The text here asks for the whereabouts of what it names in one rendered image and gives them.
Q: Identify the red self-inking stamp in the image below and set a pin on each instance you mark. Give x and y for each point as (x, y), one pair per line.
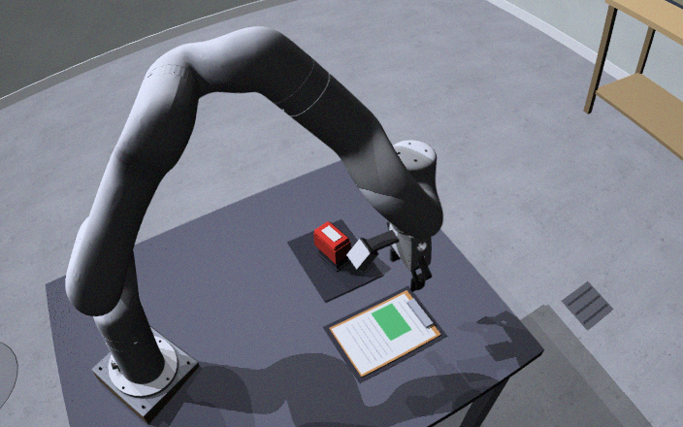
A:
(333, 243)

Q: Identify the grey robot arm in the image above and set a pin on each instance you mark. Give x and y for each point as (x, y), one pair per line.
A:
(254, 59)

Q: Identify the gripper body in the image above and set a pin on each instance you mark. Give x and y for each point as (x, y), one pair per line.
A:
(410, 249)

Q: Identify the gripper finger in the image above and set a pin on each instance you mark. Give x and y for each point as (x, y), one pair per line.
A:
(418, 281)
(393, 254)

